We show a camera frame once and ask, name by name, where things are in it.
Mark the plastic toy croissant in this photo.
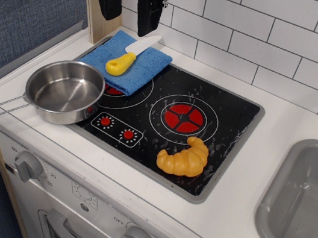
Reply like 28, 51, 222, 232
156, 136, 209, 178

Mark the black toy stove top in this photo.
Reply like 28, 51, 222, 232
71, 65, 264, 204

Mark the stainless steel pot with handle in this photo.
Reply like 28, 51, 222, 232
0, 60, 105, 125

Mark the wooden side post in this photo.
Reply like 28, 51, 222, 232
86, 0, 122, 44

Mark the grey left timer knob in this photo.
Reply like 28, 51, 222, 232
14, 151, 43, 182

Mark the blue folded cloth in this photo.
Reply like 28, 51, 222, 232
80, 30, 173, 96

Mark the grey sink basin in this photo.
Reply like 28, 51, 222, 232
255, 139, 318, 238

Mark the yellow handled toy knife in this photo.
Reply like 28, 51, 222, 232
105, 35, 162, 77

